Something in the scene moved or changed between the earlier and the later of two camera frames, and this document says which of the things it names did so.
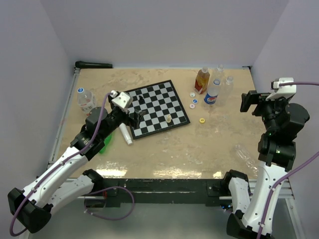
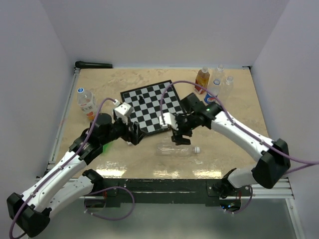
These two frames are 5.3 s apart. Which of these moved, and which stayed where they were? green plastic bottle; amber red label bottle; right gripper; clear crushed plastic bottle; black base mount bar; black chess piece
Moved: right gripper; clear crushed plastic bottle
Stayed: green plastic bottle; black base mount bar; amber red label bottle; black chess piece
